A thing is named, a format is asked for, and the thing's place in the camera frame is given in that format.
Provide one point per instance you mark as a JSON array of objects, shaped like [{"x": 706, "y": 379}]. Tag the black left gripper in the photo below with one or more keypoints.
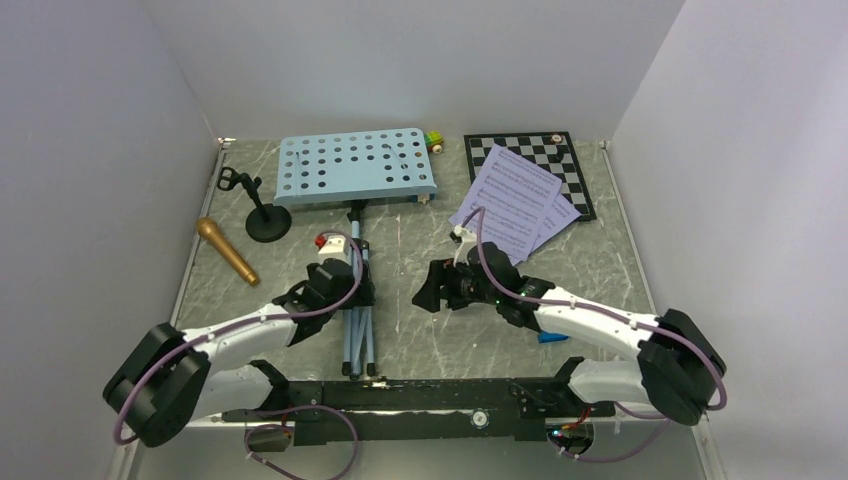
[{"x": 363, "y": 296}]

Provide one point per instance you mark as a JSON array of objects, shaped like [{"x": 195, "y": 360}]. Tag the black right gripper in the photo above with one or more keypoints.
[{"x": 441, "y": 273}]

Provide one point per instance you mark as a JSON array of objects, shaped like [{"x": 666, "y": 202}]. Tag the black microphone stand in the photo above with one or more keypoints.
[{"x": 267, "y": 222}]

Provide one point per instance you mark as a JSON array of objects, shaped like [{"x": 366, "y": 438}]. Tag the light blue music stand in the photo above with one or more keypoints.
[{"x": 343, "y": 167}]

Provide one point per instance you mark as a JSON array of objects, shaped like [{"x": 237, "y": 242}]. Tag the sheet music pages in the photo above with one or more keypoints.
[{"x": 511, "y": 197}]

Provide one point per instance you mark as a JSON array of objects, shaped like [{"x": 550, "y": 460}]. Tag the sheet music page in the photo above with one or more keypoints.
[{"x": 561, "y": 214}]

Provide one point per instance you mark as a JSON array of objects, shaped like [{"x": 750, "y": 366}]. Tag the gold microphone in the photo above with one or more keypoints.
[{"x": 209, "y": 231}]

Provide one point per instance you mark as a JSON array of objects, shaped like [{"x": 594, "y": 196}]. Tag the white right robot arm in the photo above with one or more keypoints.
[{"x": 664, "y": 361}]

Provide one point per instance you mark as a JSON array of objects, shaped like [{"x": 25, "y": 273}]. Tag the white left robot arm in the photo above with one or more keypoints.
[{"x": 173, "y": 377}]

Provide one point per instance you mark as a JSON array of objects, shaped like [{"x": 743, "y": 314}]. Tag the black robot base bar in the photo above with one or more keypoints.
[{"x": 523, "y": 409}]

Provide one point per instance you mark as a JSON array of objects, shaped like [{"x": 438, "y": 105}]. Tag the blue white toy brick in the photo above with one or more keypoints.
[{"x": 548, "y": 337}]

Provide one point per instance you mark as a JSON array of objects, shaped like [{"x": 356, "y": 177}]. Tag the small round table insert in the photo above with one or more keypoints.
[{"x": 479, "y": 418}]

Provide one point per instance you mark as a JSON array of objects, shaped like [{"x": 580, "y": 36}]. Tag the colourful toy brick car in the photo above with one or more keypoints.
[{"x": 434, "y": 142}]

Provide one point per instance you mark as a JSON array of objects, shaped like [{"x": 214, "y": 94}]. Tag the black white chessboard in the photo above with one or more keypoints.
[{"x": 552, "y": 151}]

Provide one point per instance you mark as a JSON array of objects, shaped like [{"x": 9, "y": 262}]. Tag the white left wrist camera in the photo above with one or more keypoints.
[{"x": 332, "y": 246}]

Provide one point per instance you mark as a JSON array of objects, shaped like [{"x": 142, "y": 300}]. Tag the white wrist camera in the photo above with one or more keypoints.
[
  {"x": 466, "y": 242},
  {"x": 332, "y": 246}
]

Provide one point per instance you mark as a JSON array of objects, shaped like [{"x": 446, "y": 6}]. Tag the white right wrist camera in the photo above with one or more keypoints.
[{"x": 466, "y": 242}]

